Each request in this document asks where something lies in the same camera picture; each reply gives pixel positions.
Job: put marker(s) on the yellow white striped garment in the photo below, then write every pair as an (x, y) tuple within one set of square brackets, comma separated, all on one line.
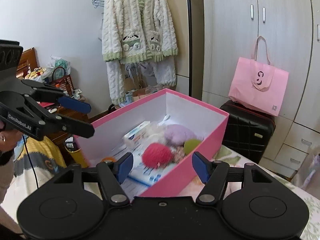
[(40, 155)]

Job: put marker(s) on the cream green fluffy cardigan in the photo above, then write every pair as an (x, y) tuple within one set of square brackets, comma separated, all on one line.
[(140, 25)]

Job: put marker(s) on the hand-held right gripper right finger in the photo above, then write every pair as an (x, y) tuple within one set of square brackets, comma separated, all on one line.
[(200, 166)]

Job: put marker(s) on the white fluffy pajama pants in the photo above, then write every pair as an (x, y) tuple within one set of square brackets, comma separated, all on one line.
[(115, 80)]

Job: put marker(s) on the black vertical pole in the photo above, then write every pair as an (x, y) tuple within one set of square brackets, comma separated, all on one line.
[(190, 42)]

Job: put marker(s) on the floral bed sheet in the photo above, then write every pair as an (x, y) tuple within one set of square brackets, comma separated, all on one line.
[(287, 195)]

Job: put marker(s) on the orange tape roll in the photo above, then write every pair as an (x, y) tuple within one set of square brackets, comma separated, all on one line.
[(108, 159)]

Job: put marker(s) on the wooden headboard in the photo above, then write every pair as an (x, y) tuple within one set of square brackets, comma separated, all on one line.
[(27, 60)]

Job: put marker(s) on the crochet flower bunch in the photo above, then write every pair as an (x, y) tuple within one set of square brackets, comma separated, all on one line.
[(36, 73)]

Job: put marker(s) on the paper shopping bag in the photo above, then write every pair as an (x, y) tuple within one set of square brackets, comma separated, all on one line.
[(136, 82)]

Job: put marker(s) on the white fluffy plush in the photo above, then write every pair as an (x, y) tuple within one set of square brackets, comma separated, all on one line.
[(156, 133)]

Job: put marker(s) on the pink tote bag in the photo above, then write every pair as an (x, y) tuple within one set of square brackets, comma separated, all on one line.
[(257, 87)]

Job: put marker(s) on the white wardrobe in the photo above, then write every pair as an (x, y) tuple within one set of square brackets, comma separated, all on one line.
[(280, 30)]

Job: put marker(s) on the green ball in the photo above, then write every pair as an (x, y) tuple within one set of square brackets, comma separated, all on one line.
[(192, 145)]

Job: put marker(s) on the pink cardboard box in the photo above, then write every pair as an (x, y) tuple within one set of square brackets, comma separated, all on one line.
[(200, 120)]

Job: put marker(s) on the white plastic bag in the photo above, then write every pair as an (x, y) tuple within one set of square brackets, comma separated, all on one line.
[(60, 63)]

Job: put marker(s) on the black suitcase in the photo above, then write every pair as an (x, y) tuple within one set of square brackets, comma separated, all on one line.
[(247, 135)]

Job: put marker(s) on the lilac plush toy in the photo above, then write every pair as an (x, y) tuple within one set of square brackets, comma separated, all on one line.
[(177, 135)]

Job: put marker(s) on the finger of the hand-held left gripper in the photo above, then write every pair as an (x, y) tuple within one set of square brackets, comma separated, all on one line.
[(75, 105), (80, 128)]

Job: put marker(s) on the pink pompom ball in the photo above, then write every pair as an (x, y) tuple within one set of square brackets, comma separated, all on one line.
[(157, 155)]

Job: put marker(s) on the yellow bottle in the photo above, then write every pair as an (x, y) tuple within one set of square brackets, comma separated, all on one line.
[(76, 153)]

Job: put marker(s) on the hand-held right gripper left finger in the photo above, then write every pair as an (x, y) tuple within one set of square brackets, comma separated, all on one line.
[(125, 166)]

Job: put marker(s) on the clear plastic bag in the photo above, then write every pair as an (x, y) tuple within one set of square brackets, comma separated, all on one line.
[(308, 170)]

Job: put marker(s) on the white blue wet wipes pack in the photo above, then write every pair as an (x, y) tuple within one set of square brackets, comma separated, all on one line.
[(150, 176)]

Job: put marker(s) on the person's head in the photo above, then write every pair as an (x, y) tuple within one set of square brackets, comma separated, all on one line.
[(6, 142)]

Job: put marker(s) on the white blue tissue pack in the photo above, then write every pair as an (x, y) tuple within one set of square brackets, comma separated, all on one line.
[(136, 134)]

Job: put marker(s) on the wooden nightstand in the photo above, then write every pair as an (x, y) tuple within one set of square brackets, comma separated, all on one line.
[(67, 116)]

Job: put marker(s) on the small plush doll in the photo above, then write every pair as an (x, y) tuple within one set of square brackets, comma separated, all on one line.
[(178, 155)]

